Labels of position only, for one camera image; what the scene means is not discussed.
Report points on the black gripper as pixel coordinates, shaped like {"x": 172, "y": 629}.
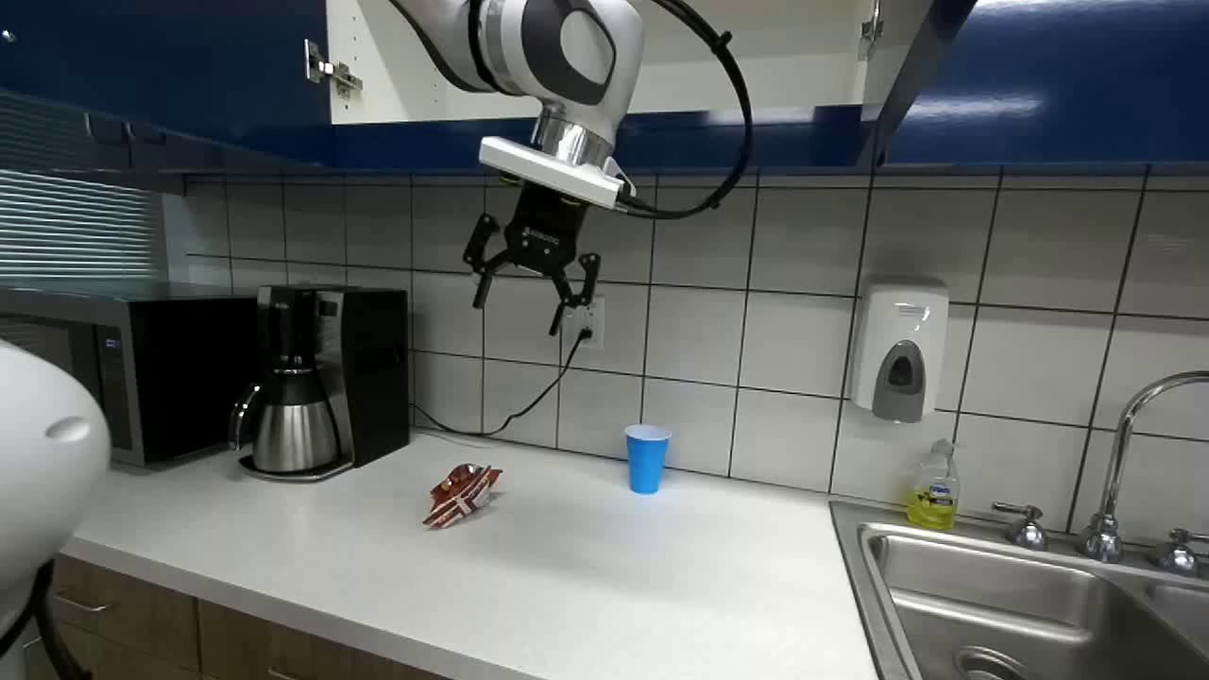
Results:
{"x": 543, "y": 236}

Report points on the red white snack packet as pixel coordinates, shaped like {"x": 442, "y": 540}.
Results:
{"x": 460, "y": 496}

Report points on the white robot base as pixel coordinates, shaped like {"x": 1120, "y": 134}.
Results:
{"x": 54, "y": 453}

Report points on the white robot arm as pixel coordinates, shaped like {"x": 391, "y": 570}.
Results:
{"x": 581, "y": 65}

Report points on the open blue cabinet door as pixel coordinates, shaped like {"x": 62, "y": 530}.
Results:
{"x": 899, "y": 52}

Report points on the blue upper cabinet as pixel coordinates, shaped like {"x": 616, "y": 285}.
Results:
{"x": 169, "y": 90}

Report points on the black coffee maker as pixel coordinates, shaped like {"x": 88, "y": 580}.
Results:
{"x": 357, "y": 338}

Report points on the blue plastic cup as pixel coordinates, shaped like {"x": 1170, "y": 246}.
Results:
{"x": 646, "y": 453}

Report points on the steel coffee carafe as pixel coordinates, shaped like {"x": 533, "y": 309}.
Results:
{"x": 284, "y": 424}

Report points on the white soap dispenser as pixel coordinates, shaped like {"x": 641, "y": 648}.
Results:
{"x": 899, "y": 349}

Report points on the black microwave oven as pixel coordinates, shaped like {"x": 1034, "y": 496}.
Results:
{"x": 161, "y": 366}

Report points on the yellow dish soap bottle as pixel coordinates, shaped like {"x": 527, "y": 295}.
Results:
{"x": 933, "y": 493}

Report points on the stainless steel sink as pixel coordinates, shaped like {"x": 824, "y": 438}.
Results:
{"x": 971, "y": 605}

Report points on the wooden lower drawers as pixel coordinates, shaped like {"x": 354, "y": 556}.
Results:
{"x": 125, "y": 629}

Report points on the chrome sink faucet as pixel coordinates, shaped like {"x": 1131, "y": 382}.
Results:
{"x": 1102, "y": 536}

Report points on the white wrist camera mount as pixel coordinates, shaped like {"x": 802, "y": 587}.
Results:
{"x": 581, "y": 183}

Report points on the white wall outlet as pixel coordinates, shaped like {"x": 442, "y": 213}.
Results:
{"x": 588, "y": 327}

